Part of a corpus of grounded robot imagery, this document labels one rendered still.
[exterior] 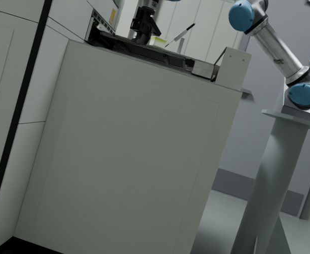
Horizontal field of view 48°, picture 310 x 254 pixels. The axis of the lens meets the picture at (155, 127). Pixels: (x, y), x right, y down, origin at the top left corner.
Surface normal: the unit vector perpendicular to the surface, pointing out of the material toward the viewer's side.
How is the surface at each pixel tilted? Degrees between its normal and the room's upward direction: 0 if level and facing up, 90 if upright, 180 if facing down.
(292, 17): 90
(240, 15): 127
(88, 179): 90
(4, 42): 90
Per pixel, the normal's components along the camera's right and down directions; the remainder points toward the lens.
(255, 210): -0.58, -0.11
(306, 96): -0.50, 0.67
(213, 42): -0.07, 0.06
